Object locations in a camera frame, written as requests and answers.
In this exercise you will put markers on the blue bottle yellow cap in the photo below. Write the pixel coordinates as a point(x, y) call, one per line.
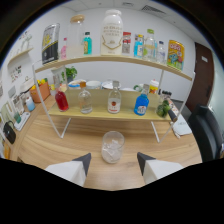
point(138, 48)

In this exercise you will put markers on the white and blue cup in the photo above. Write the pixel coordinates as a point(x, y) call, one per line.
point(30, 105)

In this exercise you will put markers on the green potted plant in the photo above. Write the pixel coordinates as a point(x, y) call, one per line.
point(70, 72)

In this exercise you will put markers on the blue rimmed bowl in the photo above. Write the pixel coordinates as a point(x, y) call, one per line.
point(74, 84)

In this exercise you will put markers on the black bag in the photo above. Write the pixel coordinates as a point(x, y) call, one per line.
point(9, 133)

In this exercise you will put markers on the black office chair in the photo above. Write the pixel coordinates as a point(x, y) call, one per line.
point(206, 133)

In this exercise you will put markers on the white bowl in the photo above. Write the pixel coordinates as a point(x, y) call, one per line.
point(93, 84)

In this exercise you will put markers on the ceiling air vent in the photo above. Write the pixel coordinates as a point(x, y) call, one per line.
point(151, 9)

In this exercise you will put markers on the orange storage basket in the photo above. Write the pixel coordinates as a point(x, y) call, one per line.
point(41, 92)

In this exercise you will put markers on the red wall poster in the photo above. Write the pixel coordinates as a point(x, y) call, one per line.
point(126, 41)

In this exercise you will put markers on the clear bottle orange cap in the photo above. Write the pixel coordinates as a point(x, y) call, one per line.
point(85, 101)

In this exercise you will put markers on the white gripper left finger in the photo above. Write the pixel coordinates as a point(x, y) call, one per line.
point(71, 170)

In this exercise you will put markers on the tall glass jar wooden lid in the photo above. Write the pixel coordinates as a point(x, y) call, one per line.
point(75, 40)

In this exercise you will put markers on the two-tier wooden shelf rack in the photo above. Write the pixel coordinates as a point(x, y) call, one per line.
point(100, 113)

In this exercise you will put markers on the small red liquid bottle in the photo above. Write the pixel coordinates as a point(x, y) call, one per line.
point(62, 101)

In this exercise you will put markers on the teal bottle black cap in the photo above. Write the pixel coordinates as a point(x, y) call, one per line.
point(87, 45)

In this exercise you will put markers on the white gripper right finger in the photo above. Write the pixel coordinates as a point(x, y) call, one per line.
point(156, 168)

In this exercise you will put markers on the wooden wall shelf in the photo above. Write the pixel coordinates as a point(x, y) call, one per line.
point(20, 55)

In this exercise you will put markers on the white tray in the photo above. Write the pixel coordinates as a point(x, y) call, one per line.
point(22, 121)

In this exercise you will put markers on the yellow jar white lid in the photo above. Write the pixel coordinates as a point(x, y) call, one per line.
point(153, 87)

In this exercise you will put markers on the small dark shakers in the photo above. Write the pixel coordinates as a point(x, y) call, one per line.
point(166, 94)

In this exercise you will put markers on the clear bottle red label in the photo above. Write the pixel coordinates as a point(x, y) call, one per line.
point(114, 103)

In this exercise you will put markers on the white folded cloth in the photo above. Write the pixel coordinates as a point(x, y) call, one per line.
point(182, 126)

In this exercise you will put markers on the large white bottle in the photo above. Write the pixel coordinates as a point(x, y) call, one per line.
point(112, 33)

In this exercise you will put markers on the black and silver can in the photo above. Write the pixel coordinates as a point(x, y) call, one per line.
point(50, 45)

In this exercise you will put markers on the small pink bottle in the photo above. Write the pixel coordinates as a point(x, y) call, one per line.
point(63, 51)

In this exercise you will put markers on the silver rimmed bowl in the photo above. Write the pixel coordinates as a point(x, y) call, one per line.
point(107, 85)

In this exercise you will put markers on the dark brown door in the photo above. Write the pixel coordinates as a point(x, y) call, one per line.
point(201, 76)

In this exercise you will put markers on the blue liquid bottle grey cap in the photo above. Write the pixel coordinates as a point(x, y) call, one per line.
point(141, 105)

